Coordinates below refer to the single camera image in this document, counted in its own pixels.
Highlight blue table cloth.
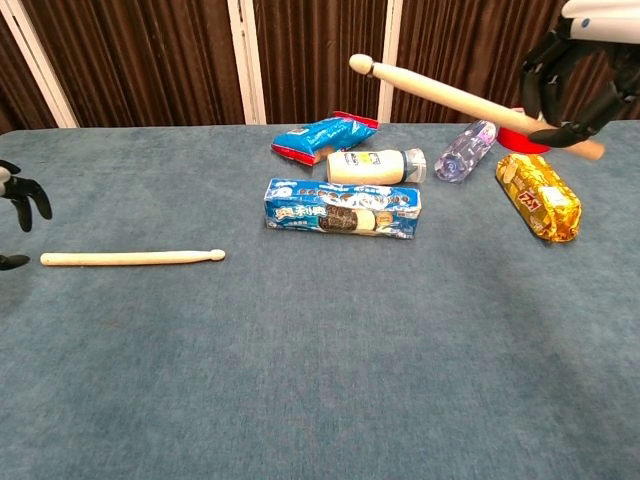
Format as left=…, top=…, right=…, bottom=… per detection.
left=0, top=119, right=640, bottom=480

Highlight clear plastic water bottle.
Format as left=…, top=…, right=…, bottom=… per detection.
left=433, top=119, right=498, bottom=184

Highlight white screen frame post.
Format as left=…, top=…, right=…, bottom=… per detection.
left=0, top=0, right=80, bottom=129
left=227, top=0, right=267, bottom=126
left=377, top=0, right=404, bottom=124

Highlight gold foil snack pack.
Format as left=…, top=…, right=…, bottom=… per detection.
left=494, top=153, right=583, bottom=244

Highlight pale wooden drumstick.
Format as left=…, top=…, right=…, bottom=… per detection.
left=348, top=53, right=606, bottom=161
left=39, top=248, right=227, bottom=268

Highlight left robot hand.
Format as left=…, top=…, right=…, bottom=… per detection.
left=0, top=159, right=54, bottom=272

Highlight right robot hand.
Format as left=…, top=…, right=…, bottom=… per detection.
left=519, top=0, right=640, bottom=150

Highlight dark brown curtain panel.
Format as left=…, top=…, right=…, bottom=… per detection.
left=249, top=0, right=389, bottom=125
left=0, top=19, right=59, bottom=134
left=391, top=0, right=571, bottom=124
left=22, top=0, right=246, bottom=128

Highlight blue red-edged snack bag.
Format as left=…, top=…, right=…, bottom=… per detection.
left=270, top=110, right=380, bottom=167

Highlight blue cookie box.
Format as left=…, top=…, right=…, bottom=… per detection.
left=263, top=177, right=423, bottom=240

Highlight red tape roll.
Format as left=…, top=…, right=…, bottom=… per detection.
left=497, top=106, right=551, bottom=155

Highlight white milk bottle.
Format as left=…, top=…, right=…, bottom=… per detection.
left=326, top=148, right=428, bottom=185

